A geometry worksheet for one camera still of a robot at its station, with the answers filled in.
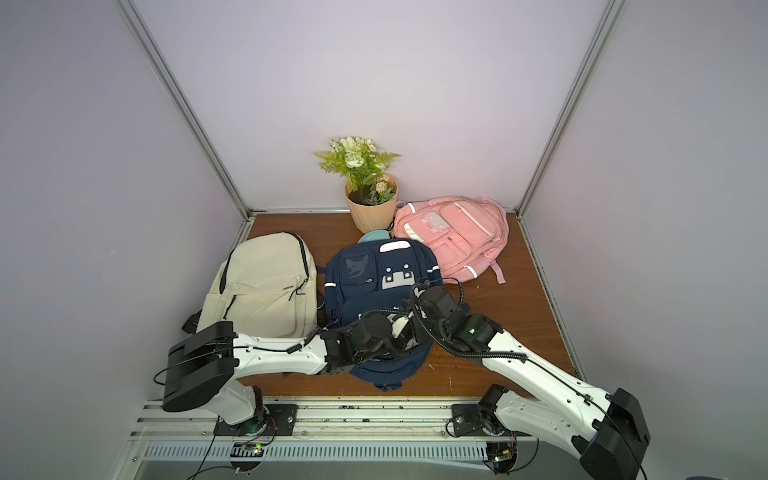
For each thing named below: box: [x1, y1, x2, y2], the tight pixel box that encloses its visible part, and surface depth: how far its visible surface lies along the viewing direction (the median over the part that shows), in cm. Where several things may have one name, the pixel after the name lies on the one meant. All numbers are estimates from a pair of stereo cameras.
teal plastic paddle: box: [358, 230, 391, 243], surface depth 109 cm
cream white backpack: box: [182, 232, 318, 338], surface depth 97 cm
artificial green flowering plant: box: [314, 136, 402, 206], surface depth 97 cm
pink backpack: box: [393, 196, 510, 284], surface depth 112 cm
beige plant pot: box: [345, 173, 398, 234], surface depth 105 cm
